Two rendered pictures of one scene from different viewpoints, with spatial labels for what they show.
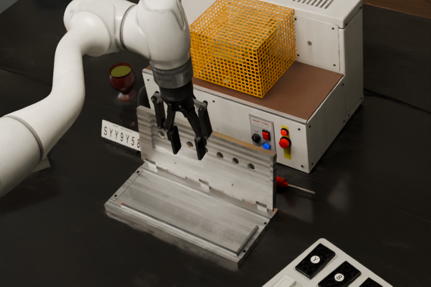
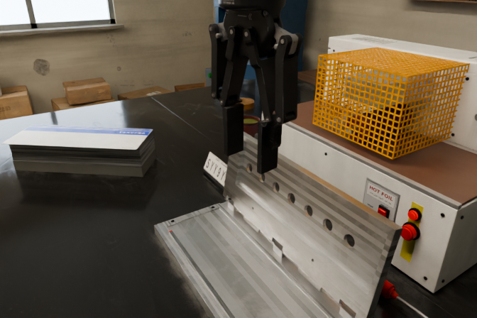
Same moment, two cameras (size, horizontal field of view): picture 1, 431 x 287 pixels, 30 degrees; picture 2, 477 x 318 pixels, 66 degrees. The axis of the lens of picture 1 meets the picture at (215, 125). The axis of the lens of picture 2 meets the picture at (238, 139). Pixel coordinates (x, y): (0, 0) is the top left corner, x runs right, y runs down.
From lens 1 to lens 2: 1.47 m
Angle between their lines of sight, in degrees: 23
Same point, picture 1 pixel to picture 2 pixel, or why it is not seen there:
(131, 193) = (190, 225)
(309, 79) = (465, 162)
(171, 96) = not seen: outside the picture
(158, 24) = not seen: outside the picture
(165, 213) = (210, 263)
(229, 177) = (311, 247)
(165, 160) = (244, 202)
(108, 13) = not seen: outside the picture
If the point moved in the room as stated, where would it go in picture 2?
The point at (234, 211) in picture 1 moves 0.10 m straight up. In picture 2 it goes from (302, 302) to (306, 256)
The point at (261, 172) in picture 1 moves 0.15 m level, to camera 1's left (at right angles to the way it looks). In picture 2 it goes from (365, 254) to (271, 235)
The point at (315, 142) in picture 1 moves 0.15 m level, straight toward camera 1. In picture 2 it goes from (458, 249) to (461, 311)
